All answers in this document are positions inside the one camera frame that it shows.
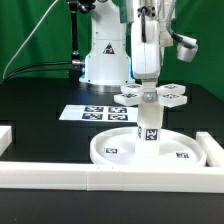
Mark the white fence bar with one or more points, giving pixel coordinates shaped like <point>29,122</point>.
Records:
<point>213,151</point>
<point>89,177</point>
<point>5,138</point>

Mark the white cross-shaped table base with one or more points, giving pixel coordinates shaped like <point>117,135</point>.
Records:
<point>169,95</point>

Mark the black camera stand pole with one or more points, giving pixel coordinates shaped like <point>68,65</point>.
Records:
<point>76,70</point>

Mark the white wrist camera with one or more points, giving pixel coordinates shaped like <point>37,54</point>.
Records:
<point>187,48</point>

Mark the white left fence bar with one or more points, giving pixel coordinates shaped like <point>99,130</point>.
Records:
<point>5,138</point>

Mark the white front fence bar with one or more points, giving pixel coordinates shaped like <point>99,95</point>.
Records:
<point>89,177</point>

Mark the white marker sheet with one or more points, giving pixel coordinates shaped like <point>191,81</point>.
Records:
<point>95,113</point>

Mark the white right fence bar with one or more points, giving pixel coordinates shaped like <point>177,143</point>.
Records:
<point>213,151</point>

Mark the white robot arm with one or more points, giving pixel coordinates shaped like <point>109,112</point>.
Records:
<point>128,43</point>

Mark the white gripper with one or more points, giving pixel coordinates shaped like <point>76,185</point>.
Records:
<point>146,62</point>

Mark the white round table top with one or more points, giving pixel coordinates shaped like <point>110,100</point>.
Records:
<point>161,149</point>

